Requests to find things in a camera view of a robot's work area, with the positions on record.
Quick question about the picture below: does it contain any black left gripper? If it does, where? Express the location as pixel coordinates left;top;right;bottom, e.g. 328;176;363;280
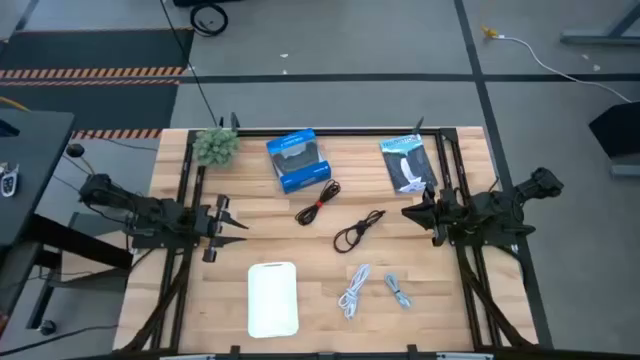
195;193;250;264

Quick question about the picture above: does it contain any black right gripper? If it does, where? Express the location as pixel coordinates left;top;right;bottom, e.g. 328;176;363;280
401;187;454;247

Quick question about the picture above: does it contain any light grey cable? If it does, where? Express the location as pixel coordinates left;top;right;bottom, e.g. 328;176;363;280
383;272;413;310

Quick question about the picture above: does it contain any book with waterfall cover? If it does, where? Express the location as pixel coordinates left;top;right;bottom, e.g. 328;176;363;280
378;133;439;195

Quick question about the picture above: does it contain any white tray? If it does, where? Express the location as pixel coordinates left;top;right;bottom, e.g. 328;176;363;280
247;261;300;340

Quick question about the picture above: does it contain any green artificial plant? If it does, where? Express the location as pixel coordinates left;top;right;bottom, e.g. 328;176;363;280
192;127;241;169

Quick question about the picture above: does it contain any blue product box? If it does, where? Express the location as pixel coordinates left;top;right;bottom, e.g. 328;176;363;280
265;128;333;195

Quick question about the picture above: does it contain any grey table foot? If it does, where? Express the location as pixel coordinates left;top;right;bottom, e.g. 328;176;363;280
609;164;640;179
559;0;640;47

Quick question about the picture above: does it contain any black angular floor object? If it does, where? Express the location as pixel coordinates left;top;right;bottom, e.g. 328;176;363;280
588;101;640;159

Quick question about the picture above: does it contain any black side table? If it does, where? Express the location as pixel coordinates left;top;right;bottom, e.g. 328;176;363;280
0;107;134;331

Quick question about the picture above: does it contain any white and black key fob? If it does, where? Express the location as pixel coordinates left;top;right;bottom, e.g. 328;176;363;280
0;162;20;199

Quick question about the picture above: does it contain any black hazard-striped floor mat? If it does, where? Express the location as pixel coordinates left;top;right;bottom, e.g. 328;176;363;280
0;27;195;141

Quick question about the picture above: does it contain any black cable with red tie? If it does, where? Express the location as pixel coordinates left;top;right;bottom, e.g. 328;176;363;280
294;179;342;227

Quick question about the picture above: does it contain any black metal table frame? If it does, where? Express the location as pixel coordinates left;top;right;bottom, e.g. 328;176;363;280
119;127;554;354

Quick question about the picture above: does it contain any long black floor cable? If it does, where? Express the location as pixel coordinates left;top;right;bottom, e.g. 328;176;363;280
158;0;222;127

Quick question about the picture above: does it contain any white floor cable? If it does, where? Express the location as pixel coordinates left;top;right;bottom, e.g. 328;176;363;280
498;34;634;104

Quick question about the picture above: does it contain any coiled black floor cable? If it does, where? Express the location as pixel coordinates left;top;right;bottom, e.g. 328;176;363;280
189;2;230;38

